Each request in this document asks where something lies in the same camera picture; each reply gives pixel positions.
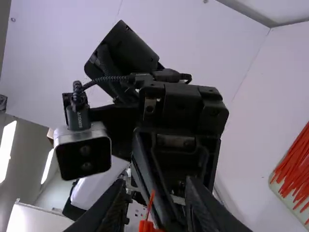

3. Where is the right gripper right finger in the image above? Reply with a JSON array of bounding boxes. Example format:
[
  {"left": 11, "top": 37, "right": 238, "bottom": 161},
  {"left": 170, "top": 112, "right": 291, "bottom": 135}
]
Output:
[{"left": 185, "top": 176, "right": 253, "bottom": 232}]

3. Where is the black cable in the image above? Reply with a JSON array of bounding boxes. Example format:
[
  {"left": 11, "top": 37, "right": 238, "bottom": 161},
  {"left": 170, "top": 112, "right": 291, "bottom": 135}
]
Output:
[{"left": 65, "top": 72, "right": 152, "bottom": 131}]

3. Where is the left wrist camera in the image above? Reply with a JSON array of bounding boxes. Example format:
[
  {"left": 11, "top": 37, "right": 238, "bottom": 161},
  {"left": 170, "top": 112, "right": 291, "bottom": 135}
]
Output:
[{"left": 53, "top": 120, "right": 112, "bottom": 181}]

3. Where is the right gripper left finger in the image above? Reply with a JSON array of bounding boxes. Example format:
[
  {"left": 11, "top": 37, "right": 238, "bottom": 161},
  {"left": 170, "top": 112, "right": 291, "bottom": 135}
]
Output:
[{"left": 64, "top": 179, "right": 130, "bottom": 232}]

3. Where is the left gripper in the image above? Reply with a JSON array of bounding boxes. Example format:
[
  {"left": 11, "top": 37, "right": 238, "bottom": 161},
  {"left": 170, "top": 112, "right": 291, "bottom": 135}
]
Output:
[{"left": 131, "top": 83, "right": 230, "bottom": 232}]

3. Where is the row of orange cable ties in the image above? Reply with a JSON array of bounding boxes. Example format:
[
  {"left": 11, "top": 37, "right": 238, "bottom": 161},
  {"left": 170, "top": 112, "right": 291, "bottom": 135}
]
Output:
[{"left": 269, "top": 120, "right": 309, "bottom": 215}]

